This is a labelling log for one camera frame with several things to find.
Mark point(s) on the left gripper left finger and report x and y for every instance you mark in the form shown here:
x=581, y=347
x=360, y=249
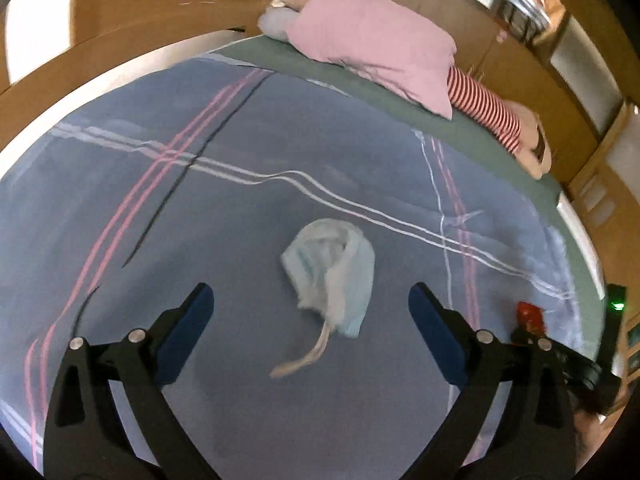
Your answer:
x=84, y=437

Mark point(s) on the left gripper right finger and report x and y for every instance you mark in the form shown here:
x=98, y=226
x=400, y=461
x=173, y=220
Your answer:
x=535, y=436

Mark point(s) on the light blue face mask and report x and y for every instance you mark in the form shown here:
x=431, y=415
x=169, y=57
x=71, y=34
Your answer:
x=330, y=265

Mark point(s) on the red small wrapper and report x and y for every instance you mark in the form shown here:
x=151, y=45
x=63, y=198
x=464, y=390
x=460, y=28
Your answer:
x=530, y=318

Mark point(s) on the green bed mat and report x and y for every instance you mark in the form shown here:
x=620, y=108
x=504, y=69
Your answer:
x=470, y=140

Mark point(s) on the striped plush doll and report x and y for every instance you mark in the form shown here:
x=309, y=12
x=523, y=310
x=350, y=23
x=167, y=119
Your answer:
x=517, y=128

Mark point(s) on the blue plaid bed sheet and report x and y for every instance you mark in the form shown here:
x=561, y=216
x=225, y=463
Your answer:
x=205, y=173

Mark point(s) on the pink pillow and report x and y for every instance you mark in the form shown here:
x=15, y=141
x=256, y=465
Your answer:
x=380, y=41

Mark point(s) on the wooden bunk bed frame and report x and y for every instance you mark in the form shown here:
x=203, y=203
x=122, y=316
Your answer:
x=590, y=62

